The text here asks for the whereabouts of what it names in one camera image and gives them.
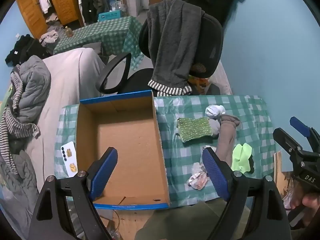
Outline black clothes pile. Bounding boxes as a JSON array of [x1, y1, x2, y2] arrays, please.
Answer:
[[5, 34, 53, 67]]

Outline black mesh office chair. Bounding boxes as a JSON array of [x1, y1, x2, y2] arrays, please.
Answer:
[[96, 12, 224, 97]]

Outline grey garment with striped cuffs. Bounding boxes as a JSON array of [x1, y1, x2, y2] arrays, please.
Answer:
[[147, 0, 202, 97]]

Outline brown sock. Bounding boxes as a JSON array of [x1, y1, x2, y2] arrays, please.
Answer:
[[216, 114, 241, 165]]

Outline green checked plastic tablecloth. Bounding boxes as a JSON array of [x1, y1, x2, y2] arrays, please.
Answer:
[[54, 95, 277, 207]]

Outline blue box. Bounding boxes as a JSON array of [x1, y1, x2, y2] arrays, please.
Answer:
[[98, 11, 123, 22]]

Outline person's right hand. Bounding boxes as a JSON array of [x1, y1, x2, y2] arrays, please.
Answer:
[[291, 181, 320, 222]]

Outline orange patterned bag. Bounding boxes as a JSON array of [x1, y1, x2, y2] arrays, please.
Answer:
[[189, 76, 210, 88]]

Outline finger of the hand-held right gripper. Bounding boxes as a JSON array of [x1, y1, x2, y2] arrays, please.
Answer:
[[290, 116, 320, 153], [273, 128, 305, 161]]

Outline white lace cloth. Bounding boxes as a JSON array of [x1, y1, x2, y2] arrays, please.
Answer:
[[210, 62, 233, 95]]

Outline green glittery scouring cloth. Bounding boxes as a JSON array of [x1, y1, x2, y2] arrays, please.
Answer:
[[176, 116, 213, 143]]

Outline dark hanging clothes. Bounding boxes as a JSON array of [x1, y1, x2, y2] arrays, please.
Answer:
[[75, 0, 125, 27]]

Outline neon yellow-green sock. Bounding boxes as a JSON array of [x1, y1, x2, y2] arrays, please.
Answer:
[[231, 143, 253, 173]]

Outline grey sock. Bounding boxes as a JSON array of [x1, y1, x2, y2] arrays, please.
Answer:
[[209, 119, 221, 137]]

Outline wooden wardrobe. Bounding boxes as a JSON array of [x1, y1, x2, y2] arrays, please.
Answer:
[[16, 0, 82, 39]]

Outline grey and white clothes pile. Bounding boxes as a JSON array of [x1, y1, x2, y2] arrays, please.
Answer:
[[39, 21, 64, 47]]

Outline flat cardboard sheet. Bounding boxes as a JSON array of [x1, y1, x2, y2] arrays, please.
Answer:
[[100, 209, 155, 240]]

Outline white smartphone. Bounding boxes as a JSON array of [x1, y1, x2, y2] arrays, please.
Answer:
[[61, 141, 78, 176]]

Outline pale lilac bed sheet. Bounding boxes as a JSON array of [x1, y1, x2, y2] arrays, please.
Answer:
[[25, 47, 107, 178]]

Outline wooden board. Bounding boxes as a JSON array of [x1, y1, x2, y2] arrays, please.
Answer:
[[274, 151, 295, 198]]

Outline blue-rimmed cardboard box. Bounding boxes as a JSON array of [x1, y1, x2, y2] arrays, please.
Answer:
[[76, 90, 171, 210]]

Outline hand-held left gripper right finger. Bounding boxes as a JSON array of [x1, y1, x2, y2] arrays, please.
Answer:
[[202, 147, 292, 240]]

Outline person's olive trousers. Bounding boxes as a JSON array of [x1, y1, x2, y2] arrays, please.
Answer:
[[135, 200, 250, 240]]

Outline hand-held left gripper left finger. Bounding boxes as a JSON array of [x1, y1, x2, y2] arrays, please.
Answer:
[[28, 147, 118, 240]]

